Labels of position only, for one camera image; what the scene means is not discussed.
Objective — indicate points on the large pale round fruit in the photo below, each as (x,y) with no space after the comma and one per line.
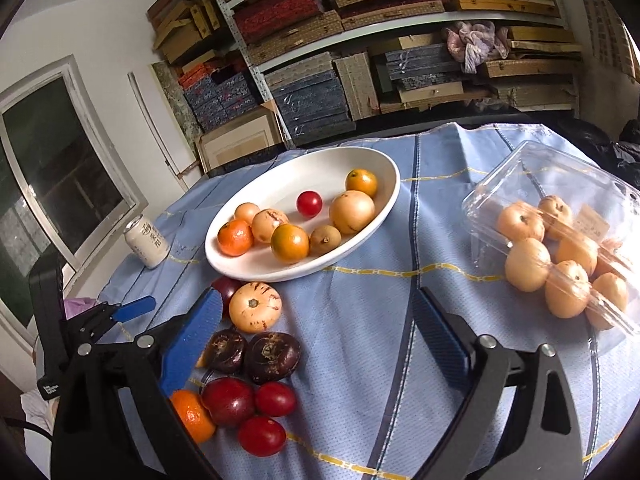
(351,212)

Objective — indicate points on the orange mandarin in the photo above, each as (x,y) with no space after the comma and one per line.
(235,238)
(193,415)

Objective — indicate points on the pale striped fruit in plate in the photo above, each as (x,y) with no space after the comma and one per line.
(265,222)

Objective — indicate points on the orange mandarin in plate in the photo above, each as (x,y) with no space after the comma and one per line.
(235,238)

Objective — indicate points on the clear plastic clamshell box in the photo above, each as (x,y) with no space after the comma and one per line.
(558,225)

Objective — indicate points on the pink crumpled plastic bag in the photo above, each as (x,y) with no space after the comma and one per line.
(472,44)

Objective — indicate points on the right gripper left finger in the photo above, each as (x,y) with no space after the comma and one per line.
(164,358)

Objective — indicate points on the white oval plate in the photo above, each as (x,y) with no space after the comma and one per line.
(304,188)

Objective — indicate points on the dark red plum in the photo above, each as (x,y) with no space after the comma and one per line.
(229,401)

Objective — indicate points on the window with white frame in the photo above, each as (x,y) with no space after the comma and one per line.
(63,186)

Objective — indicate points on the red cherry tomato in plate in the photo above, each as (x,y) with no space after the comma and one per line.
(309,204)

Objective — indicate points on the small yellow orange back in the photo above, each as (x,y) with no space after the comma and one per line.
(362,180)

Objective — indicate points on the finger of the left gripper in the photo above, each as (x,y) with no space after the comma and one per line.
(99,319)

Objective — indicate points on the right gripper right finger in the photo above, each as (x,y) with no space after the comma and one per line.
(541,438)

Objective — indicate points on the yellow orange fruit front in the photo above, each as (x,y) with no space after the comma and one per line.
(290,243)

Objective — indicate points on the white beverage can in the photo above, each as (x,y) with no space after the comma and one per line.
(146,241)

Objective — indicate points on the dark purple plum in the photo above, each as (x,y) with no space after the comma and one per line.
(227,288)

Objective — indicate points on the red cherry tomato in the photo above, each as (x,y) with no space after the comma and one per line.
(275,399)
(309,204)
(261,436)

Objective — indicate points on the blue tablecloth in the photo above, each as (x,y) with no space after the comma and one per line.
(373,399)

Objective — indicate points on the small brown longan fruit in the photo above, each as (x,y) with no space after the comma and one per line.
(324,239)

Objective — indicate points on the dark brown mangosteen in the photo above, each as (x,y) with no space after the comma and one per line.
(224,353)
(271,356)

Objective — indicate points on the framed picture leaning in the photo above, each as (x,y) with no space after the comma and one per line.
(247,134)

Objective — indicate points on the white metal shelf unit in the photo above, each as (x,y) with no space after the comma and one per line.
(403,24)

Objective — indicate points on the small pale fruit left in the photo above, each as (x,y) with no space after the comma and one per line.
(246,212)

